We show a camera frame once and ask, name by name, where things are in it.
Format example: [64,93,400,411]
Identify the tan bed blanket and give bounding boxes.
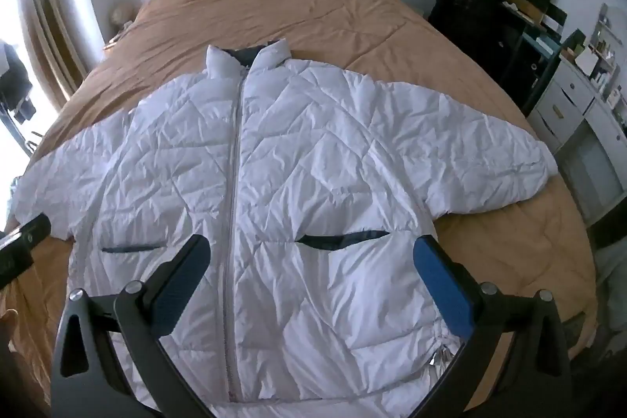
[0,0,601,418]

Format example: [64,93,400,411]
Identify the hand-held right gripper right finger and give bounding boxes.
[413,234,574,418]

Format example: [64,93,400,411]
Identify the black metal shelf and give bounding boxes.
[500,2,566,115]

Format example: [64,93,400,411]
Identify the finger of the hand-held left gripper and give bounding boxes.
[0,212,53,290]

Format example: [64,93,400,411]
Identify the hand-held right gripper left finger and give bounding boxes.
[50,233,212,418]

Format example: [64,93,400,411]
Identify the dark hanging clothes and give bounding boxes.
[0,38,37,125]

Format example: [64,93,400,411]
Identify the black backpack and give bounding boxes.
[428,0,513,81]

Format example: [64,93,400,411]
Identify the beige striped curtain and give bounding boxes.
[12,0,86,105]

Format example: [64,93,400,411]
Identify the white puffer jacket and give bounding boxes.
[11,38,559,418]

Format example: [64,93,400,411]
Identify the white drawer cabinet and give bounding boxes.
[526,51,627,228]

